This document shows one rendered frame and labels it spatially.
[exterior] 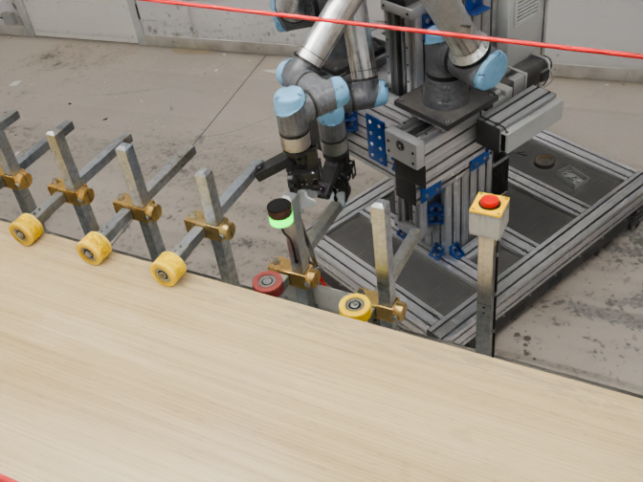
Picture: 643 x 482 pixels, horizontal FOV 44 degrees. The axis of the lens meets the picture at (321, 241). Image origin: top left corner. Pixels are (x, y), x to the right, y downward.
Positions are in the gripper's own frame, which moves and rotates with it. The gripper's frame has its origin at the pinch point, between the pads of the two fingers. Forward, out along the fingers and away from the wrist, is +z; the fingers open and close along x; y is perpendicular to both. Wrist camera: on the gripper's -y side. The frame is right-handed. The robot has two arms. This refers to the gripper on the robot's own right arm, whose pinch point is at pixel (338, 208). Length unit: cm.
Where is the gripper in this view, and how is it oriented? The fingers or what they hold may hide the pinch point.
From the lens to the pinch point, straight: 238.4
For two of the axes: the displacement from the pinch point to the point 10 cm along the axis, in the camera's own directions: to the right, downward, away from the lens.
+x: -8.9, -2.1, 4.0
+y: 4.4, -6.2, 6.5
